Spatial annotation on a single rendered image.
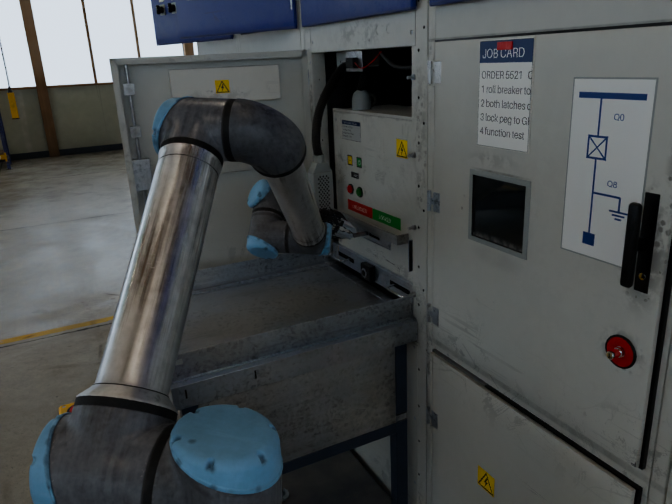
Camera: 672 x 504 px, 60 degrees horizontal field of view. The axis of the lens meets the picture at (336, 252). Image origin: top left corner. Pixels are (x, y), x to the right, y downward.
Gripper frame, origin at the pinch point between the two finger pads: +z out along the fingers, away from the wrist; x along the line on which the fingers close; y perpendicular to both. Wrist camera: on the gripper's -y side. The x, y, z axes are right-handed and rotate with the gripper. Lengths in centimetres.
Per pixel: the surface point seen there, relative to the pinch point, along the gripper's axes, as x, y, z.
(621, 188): 26, 96, -17
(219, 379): -43, 36, -39
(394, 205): 12.7, 17.5, -1.5
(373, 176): 18.5, 5.8, -4.9
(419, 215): 12.1, 36.3, -6.0
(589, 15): 51, 85, -28
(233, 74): 31, -32, -46
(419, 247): 4.5, 36.3, -1.6
